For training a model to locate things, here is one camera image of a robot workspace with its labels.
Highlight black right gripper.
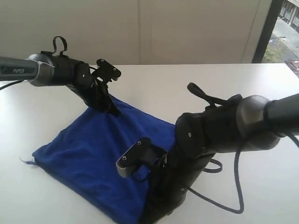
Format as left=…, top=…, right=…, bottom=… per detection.
left=140, top=112, right=215, bottom=224

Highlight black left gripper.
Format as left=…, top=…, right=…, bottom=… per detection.
left=66, top=62, right=121, bottom=116

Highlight blue microfibre cloth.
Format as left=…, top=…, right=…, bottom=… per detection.
left=32, top=98, right=175, bottom=224

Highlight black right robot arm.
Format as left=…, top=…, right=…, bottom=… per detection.
left=138, top=95, right=299, bottom=224

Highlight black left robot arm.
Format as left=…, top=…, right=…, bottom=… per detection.
left=0, top=51, right=121, bottom=116

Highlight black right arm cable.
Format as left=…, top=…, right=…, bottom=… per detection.
left=133, top=82, right=299, bottom=215

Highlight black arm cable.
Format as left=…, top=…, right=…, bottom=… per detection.
left=0, top=36, right=70, bottom=91
left=133, top=82, right=299, bottom=215

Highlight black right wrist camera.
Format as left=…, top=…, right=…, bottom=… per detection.
left=116, top=137, right=167, bottom=178

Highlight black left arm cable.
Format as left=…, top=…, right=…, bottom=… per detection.
left=0, top=36, right=70, bottom=91

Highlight black window frame post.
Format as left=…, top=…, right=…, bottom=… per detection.
left=252, top=0, right=284, bottom=63

